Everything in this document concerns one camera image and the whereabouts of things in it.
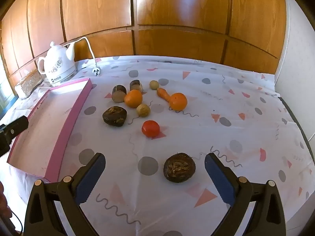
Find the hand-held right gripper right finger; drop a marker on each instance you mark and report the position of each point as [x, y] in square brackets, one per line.
[219, 177]

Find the small beige potato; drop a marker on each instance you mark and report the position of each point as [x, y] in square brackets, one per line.
[143, 110]
[153, 84]

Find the pink shallow cardboard box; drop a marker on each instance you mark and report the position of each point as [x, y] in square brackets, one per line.
[37, 127]

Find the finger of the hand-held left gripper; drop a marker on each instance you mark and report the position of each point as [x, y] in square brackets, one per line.
[17, 127]

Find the wooden panelled wardrobe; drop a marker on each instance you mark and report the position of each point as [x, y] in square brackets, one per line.
[160, 17]

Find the carrot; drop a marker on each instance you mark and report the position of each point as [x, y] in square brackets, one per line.
[163, 94]

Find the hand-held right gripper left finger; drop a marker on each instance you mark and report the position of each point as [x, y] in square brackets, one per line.
[88, 182]

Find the white patterned tablecloth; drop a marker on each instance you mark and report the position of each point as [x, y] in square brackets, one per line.
[196, 140]

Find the dark brown taro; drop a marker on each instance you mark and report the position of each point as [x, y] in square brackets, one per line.
[114, 116]
[179, 168]

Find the white ceramic electric kettle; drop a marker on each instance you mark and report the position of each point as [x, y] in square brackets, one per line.
[59, 66]

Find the red tomato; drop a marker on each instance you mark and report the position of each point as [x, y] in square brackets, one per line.
[150, 128]

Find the brown cut root chunk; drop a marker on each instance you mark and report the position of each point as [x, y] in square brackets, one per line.
[118, 94]
[136, 86]

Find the orange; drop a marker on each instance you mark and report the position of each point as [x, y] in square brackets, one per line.
[178, 101]
[133, 98]

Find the patterned glass box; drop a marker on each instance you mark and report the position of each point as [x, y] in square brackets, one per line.
[28, 84]

